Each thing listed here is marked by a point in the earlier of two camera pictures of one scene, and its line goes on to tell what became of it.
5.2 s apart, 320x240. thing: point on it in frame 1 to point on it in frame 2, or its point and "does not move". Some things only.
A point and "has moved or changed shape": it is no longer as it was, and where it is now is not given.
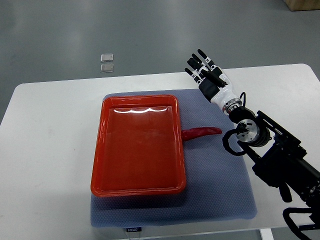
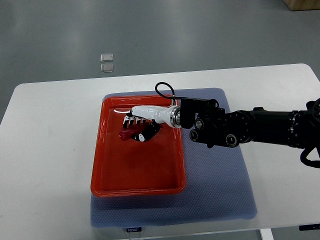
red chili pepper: [187, 134] has moved or changed shape
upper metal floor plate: [107, 57] does not move
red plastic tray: [138, 147] does not move
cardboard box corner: [302, 5] does not move
